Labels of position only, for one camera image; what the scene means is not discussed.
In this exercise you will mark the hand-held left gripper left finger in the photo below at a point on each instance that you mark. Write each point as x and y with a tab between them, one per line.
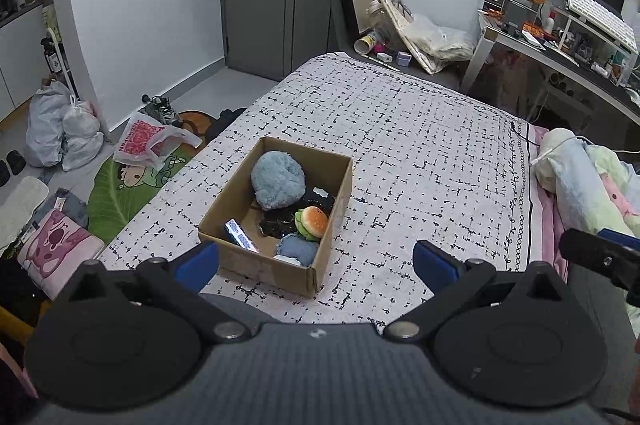
197	265

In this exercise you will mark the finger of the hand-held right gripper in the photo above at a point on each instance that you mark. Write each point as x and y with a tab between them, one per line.
600	260
622	239

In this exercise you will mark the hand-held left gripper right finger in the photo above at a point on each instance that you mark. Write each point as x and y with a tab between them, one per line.
435	265

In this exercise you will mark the blue tissue packet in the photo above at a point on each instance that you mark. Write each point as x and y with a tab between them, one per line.
240	236

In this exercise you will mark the cardboard box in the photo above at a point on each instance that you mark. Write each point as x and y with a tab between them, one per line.
280	277

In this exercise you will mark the black cloth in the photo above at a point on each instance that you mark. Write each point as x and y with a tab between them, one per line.
285	222

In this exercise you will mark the blue denim cloth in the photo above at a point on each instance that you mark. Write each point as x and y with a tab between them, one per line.
297	247

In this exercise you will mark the blue-grey fluffy plush toy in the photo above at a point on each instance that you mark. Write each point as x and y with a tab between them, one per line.
277	180

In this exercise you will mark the burger plush toy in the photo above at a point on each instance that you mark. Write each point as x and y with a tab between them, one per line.
312	221

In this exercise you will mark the pastel fleece blanket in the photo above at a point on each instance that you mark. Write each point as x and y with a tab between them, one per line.
590	195

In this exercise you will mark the pink bed sheet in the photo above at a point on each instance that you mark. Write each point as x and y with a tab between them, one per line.
547	215

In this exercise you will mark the green leaf rug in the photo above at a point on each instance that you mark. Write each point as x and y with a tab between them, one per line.
125	195

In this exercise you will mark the cream plush pillow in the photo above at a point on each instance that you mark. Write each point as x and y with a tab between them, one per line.
550	165

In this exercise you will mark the pink white shopping bag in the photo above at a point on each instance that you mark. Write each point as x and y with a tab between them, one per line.
145	140

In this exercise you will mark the brown round cushion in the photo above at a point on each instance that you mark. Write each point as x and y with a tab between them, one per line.
192	125

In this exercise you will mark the pink cushion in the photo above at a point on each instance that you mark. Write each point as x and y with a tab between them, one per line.
55	250

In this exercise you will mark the pair of sneakers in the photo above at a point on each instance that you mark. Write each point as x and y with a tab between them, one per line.
162	110

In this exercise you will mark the white garbage bag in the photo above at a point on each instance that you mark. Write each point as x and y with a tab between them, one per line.
82	135
45	125

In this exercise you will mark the grey desk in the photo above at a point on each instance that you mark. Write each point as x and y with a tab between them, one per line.
575	65

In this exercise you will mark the white floor mat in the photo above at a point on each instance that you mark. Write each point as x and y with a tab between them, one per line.
20	205

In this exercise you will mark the small purple box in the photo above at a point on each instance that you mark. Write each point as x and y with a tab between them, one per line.
405	59

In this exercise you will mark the black slippers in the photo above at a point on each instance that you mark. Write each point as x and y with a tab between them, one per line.
12	165

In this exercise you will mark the white monitor riser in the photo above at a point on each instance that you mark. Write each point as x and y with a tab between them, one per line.
575	22

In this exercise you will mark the clear plastic bag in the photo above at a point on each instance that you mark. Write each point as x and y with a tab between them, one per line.
440	42

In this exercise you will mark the white keyboard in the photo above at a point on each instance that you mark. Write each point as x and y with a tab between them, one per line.
600	17

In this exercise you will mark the white bottle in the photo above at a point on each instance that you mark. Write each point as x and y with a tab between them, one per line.
551	22

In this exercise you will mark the cylindrical can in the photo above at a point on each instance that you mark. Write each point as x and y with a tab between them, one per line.
369	42

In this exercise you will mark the dark bottle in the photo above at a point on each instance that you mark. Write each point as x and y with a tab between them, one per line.
51	57

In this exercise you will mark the glass jar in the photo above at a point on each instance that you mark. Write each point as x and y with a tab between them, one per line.
377	12

